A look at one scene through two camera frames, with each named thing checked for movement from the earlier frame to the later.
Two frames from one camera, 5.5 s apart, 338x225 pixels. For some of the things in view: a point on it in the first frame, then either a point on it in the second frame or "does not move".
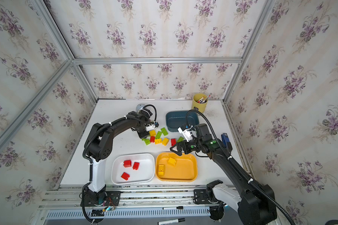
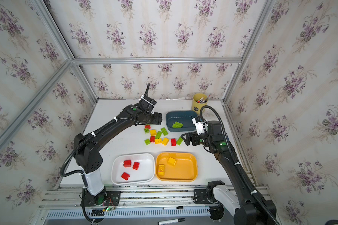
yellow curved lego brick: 161,169 does not move
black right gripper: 188,146 to 192,137
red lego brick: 127,163 does not move
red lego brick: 125,176 does not move
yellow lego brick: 172,161 does not move
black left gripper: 142,133 to 157,118
